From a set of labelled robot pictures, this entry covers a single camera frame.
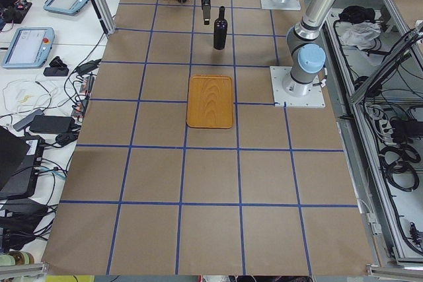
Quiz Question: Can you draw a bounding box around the black laptop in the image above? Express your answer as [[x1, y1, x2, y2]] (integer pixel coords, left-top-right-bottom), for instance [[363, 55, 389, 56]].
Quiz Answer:
[[1, 127, 45, 200]]

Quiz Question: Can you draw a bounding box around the crumpled white and black cloth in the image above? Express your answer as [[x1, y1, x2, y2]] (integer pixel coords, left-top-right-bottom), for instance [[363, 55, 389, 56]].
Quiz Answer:
[[338, 5, 381, 50]]

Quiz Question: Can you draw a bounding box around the wooden rectangular tray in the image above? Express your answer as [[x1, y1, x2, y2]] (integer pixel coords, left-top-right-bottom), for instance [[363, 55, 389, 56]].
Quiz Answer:
[[186, 75, 234, 129]]

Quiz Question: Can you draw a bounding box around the upper blue teach pendant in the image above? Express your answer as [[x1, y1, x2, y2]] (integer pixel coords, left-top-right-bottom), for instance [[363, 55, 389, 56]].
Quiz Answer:
[[43, 0, 89, 15]]

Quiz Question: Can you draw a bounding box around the blue teach pendant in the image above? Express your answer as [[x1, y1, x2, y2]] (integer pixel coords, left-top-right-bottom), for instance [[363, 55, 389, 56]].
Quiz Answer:
[[1, 27, 55, 69], [43, 0, 89, 15]]

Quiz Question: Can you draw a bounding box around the black power adapter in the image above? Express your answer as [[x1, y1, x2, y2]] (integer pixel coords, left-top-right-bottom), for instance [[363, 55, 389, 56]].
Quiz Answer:
[[29, 115, 75, 134]]

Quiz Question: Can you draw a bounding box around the lower blue teach pendant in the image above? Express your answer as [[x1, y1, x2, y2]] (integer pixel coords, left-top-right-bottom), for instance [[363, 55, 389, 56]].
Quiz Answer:
[[1, 27, 55, 69]]

